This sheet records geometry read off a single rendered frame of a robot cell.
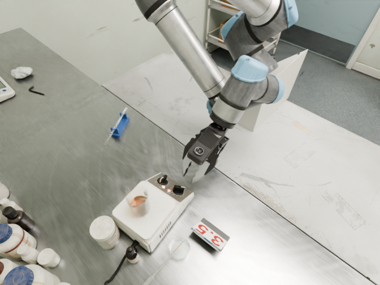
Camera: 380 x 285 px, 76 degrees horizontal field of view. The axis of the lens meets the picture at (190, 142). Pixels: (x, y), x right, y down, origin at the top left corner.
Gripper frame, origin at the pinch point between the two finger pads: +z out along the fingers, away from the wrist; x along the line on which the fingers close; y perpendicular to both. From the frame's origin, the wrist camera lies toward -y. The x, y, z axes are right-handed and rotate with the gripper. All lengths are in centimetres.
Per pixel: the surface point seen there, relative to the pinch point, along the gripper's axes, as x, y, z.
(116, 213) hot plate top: 7.5, -18.1, 9.0
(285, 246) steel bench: -31.6, 2.2, 0.9
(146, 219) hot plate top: 0.5, -15.8, 6.5
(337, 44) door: -16, 286, -71
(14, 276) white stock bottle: 12.2, -38.6, 16.3
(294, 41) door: 30, 301, -55
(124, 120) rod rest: 35.1, 13.4, 5.8
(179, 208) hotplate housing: -3.6, -7.5, 4.7
